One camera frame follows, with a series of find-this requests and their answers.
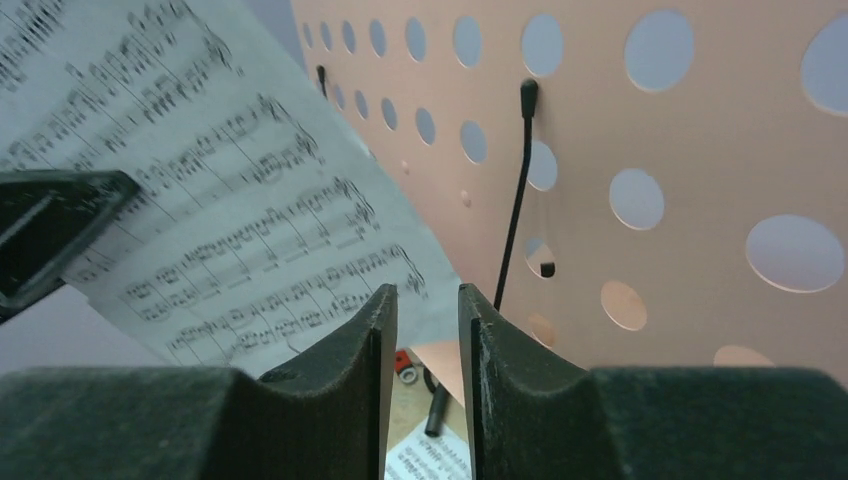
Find red handled adjustable wrench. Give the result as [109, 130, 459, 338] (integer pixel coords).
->
[394, 349, 418, 385]

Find pink folding music stand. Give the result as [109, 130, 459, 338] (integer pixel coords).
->
[293, 1, 847, 381]

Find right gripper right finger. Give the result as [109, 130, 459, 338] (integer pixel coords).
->
[458, 284, 847, 479]

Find black curved hose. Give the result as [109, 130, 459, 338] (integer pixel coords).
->
[423, 367, 453, 439]

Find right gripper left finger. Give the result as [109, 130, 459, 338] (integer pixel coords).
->
[1, 284, 398, 479]

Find sheet music page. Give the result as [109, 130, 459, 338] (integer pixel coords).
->
[384, 420, 472, 480]
[1, 1, 459, 376]

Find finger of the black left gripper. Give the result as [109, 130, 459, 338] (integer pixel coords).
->
[1, 170, 141, 322]

